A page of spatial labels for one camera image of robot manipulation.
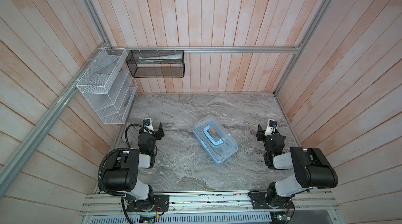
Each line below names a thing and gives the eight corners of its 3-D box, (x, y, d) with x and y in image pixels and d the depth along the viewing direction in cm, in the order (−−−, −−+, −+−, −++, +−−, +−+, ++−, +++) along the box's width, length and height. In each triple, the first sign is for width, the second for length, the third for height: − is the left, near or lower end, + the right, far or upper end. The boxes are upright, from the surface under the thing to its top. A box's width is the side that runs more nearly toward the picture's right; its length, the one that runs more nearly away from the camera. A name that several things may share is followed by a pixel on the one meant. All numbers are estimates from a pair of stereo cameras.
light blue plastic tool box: (215, 169, 86) (217, 160, 76) (192, 134, 100) (191, 124, 90) (236, 154, 91) (241, 145, 82) (211, 124, 105) (213, 113, 95)
